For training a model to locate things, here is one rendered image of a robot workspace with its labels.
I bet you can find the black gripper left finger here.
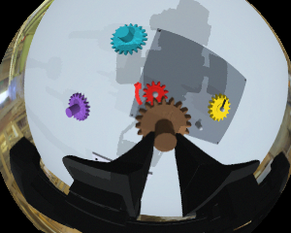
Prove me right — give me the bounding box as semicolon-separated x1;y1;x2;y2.
63;131;154;217

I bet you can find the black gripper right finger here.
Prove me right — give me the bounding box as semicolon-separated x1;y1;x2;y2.
174;133;261;217

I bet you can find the red gear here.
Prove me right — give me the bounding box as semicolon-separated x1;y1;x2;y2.
143;82;169;105

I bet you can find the teal gear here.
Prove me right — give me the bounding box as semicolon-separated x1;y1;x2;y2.
110;23;146;55

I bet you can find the red curved arrow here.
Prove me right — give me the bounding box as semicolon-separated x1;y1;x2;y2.
134;83;143;105

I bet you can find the purple gear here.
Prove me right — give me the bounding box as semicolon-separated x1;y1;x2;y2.
65;93;90;121

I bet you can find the yellow gear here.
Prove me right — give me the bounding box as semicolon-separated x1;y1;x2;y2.
208;93;231;121

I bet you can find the brown gear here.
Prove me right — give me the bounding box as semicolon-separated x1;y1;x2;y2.
135;96;192;152

